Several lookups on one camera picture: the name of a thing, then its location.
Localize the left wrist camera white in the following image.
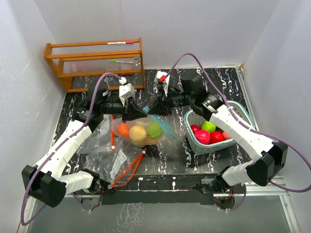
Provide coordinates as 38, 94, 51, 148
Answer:
119, 77, 135, 100

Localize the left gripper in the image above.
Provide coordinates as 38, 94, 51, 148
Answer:
100, 96, 147, 123

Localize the red apple toy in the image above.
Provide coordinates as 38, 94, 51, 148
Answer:
209, 131, 225, 144
190, 124, 201, 134

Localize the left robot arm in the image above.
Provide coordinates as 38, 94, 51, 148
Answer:
22, 84, 147, 207

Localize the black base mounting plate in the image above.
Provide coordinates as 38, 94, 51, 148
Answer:
72, 173, 246, 207

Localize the pink white marker pen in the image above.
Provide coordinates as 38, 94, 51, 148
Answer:
107, 41, 134, 45

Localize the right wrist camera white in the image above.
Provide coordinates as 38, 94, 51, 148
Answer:
154, 71, 170, 97

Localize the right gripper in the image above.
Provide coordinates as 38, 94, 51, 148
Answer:
149, 85, 194, 116

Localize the yellow pear toy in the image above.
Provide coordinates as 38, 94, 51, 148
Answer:
129, 125, 147, 142

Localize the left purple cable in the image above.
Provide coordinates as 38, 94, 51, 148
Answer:
20, 73, 126, 226

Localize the pink red dragonfruit toy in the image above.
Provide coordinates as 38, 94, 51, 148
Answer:
194, 130, 210, 145

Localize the pink peach toy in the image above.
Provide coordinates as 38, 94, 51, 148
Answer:
145, 137, 159, 145

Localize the orange zipper bag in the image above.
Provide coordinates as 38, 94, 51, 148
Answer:
84, 145, 146, 189
77, 115, 112, 154

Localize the aluminium rail frame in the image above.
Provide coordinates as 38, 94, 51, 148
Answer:
18, 65, 299, 233

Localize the light blue plastic basket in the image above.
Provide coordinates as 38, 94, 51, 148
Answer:
184, 100, 255, 155

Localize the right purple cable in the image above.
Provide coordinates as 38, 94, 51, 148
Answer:
166, 53, 311, 194

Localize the purple cable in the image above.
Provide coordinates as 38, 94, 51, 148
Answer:
166, 53, 311, 194
20, 73, 126, 226

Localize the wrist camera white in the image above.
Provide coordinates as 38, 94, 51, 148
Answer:
154, 71, 170, 97
119, 77, 135, 100

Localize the blue zipper plastic bag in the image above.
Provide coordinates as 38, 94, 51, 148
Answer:
111, 115, 178, 148

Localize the green marker pen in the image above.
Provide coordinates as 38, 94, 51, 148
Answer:
110, 59, 134, 64

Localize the green custard apple toy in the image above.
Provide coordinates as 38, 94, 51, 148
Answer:
147, 122, 163, 139

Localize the wooden shelf rack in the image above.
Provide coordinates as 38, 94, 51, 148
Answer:
43, 38, 145, 93

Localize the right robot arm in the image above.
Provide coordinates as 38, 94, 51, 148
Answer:
149, 71, 288, 193

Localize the pink fruit in basket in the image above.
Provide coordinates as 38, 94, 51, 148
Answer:
222, 132, 232, 140

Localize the orange pumpkin toy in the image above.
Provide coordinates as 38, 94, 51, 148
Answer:
117, 122, 130, 138

